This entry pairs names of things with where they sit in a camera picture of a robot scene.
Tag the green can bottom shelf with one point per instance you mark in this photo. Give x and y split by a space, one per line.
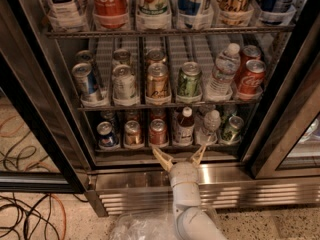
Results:
232 128

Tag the green can shelf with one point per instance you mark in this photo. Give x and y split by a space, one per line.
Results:
232 128
189 79

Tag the clear water bottle shelf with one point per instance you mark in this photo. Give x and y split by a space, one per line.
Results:
226 64
207 133

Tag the red coca-cola can front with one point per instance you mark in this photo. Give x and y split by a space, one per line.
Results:
251 76

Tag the gold can shelf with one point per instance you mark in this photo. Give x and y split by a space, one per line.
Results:
157 81
133 135

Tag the red coca-cola can rear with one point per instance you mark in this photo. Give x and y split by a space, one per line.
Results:
247 53

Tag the white can middle shelf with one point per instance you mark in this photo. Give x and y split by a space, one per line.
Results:
124 82

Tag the clear water bottle bottom shelf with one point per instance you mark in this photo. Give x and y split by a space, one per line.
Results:
207 133

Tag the gold can bottom shelf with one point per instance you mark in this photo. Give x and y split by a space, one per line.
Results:
133 135

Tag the stainless steel fridge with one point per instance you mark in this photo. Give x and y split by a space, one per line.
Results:
124 180

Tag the red coca-cola bottle top shelf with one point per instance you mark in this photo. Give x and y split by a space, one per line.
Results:
111 14

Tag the glass fridge door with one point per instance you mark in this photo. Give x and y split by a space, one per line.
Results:
31 160
289 149

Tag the blue can bottom shelf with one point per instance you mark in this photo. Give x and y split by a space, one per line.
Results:
107 136

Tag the glass fridge door right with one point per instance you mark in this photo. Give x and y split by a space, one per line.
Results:
289 149

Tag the clear water bottle middle shelf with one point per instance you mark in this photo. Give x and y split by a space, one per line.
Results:
226 64

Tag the gold can middle shelf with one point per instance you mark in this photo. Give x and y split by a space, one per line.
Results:
157 81

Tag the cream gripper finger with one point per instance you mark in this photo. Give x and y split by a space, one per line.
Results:
163 158
196 158

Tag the red coca-cola can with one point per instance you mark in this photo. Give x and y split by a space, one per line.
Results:
251 76
247 53

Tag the red can bottom shelf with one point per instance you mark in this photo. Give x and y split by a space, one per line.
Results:
158 132

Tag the green can middle shelf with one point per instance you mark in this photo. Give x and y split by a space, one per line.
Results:
189 79

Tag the brown drink bottle white cap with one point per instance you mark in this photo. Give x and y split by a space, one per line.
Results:
184 127

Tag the gold brown bottle top shelf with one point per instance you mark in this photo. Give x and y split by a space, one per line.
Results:
233 12

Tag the clear plastic bin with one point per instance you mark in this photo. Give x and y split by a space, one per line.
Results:
157 225

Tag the white label bottle top shelf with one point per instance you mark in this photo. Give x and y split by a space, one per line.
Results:
68 13

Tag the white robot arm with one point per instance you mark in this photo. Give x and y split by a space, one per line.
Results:
191 223

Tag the blue silver can middle shelf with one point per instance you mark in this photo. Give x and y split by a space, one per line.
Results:
86 82

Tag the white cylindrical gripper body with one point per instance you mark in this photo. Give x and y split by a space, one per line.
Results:
183 173

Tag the glass fridge door left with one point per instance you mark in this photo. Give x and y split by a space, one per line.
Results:
31 160

